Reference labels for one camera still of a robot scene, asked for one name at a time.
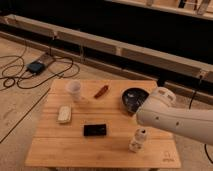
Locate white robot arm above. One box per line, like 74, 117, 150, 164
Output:
136, 87, 213, 146

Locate small white bottle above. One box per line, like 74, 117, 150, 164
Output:
129, 128, 147, 153

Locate red brown sausage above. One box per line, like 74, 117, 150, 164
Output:
94, 85, 109, 99

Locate dark bowl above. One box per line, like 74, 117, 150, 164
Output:
122, 87, 149, 116

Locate clear plastic cup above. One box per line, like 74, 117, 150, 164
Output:
66, 80, 81, 102

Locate wooden table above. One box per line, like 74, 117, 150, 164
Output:
25, 79, 181, 168

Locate black rectangular box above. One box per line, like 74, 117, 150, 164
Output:
83, 124, 107, 136

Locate beige sponge block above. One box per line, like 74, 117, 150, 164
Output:
57, 106, 71, 123

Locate blue power adapter box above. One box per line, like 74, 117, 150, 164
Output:
27, 61, 45, 74

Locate black floor cables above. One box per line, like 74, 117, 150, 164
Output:
0, 42, 81, 90

